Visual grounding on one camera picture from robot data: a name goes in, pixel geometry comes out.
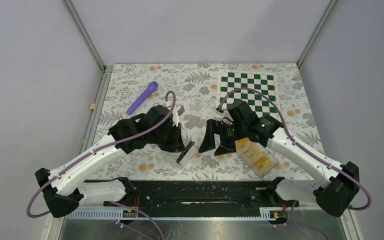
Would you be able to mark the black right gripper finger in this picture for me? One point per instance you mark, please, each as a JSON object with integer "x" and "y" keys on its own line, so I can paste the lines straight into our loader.
{"x": 208, "y": 142}
{"x": 227, "y": 146}

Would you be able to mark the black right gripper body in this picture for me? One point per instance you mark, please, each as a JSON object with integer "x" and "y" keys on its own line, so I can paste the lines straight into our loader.
{"x": 225, "y": 129}

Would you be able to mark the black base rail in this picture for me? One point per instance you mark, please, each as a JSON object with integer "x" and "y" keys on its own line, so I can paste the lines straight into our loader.
{"x": 203, "y": 199}

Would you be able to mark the green white chessboard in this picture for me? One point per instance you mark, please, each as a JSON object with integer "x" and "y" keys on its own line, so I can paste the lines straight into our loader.
{"x": 256, "y": 89}

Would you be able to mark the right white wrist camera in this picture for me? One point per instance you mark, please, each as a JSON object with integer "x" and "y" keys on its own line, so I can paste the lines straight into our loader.
{"x": 221, "y": 113}

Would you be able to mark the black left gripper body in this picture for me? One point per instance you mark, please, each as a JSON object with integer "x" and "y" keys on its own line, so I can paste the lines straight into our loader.
{"x": 167, "y": 139}

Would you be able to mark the small wooden block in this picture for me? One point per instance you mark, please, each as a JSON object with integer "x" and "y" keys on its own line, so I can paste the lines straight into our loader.
{"x": 92, "y": 106}

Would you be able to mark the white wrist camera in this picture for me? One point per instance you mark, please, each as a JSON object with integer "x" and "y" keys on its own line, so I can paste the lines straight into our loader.
{"x": 221, "y": 113}
{"x": 176, "y": 113}

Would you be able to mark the purple toy microphone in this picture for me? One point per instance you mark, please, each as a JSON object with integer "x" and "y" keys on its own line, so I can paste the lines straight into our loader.
{"x": 150, "y": 89}

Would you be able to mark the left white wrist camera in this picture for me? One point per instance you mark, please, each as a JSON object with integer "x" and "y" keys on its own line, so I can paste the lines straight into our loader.
{"x": 176, "y": 113}

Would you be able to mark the floral tablecloth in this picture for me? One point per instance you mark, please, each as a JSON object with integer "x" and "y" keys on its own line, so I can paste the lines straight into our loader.
{"x": 195, "y": 86}

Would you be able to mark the black leather card holder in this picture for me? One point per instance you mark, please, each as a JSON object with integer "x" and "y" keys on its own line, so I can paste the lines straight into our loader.
{"x": 186, "y": 156}

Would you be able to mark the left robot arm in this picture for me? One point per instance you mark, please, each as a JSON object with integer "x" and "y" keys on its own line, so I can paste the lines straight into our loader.
{"x": 66, "y": 188}

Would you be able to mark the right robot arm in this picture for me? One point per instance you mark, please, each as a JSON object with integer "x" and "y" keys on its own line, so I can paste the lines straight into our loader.
{"x": 335, "y": 183}

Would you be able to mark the clear box of cards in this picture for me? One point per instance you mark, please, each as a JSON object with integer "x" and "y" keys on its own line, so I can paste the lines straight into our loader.
{"x": 260, "y": 161}

